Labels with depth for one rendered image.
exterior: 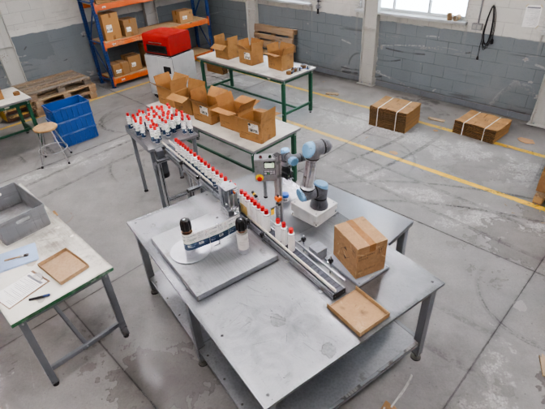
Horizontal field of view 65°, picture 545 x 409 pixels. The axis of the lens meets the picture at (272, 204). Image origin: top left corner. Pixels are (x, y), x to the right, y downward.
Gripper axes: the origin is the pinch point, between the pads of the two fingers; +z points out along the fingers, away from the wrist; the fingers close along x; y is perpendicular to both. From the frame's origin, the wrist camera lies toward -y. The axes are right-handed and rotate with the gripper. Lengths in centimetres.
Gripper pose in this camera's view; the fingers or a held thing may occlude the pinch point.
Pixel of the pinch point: (285, 184)
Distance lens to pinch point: 377.8
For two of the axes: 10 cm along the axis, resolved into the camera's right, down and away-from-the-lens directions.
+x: 7.0, -4.4, 5.7
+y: 7.2, 3.7, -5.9
